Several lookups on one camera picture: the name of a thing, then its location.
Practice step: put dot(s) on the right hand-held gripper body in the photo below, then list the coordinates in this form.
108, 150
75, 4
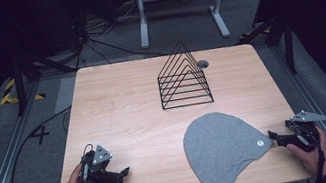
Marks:
305, 134

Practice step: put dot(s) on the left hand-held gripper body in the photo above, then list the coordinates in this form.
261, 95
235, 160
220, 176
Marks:
99, 156

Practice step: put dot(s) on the grey knitted beanie hat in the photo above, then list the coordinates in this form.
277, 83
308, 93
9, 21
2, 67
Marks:
222, 148

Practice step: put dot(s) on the person's right hand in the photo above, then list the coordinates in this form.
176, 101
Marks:
321, 158

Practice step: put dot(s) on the black metal stand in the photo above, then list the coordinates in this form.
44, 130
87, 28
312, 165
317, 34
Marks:
18, 83
287, 42

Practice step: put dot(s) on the grey round table grommet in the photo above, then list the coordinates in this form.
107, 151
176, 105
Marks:
203, 63

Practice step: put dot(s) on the yellow and black floor tape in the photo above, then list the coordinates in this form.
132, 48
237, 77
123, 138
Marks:
7, 98

